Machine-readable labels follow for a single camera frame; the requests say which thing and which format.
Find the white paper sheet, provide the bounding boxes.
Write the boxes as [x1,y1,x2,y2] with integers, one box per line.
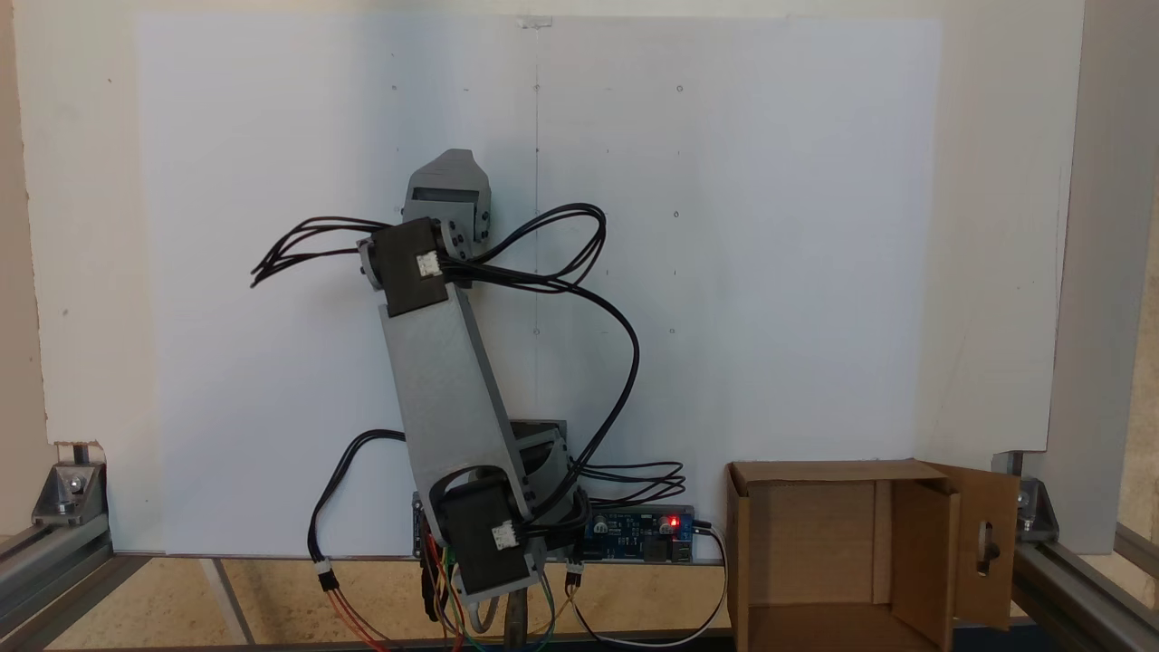
[136,14,943,558]

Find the blue circuit board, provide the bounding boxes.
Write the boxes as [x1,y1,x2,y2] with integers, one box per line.
[584,505,696,564]

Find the open cardboard box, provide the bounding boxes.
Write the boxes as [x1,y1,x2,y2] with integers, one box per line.
[724,459,1021,652]

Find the black servo wires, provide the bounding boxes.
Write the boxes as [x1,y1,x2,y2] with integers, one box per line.
[249,204,689,510]

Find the thick black cable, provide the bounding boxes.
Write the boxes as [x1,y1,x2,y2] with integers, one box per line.
[308,429,408,594]

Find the coloured jumper wires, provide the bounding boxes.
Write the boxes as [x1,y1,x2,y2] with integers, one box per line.
[421,539,558,652]

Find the orange and red wires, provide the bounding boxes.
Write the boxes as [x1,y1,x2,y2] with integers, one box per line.
[324,584,392,652]

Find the white cable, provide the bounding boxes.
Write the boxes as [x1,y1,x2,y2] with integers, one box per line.
[569,521,731,649]

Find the metal corner bracket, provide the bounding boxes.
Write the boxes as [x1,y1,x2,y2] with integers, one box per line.
[991,451,1060,544]
[32,442,105,528]

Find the aluminium frame rail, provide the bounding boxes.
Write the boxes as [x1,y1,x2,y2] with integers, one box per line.
[0,521,153,652]
[1012,521,1159,652]

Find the aluminium frame post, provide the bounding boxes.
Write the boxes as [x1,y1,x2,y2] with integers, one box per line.
[1050,0,1159,555]

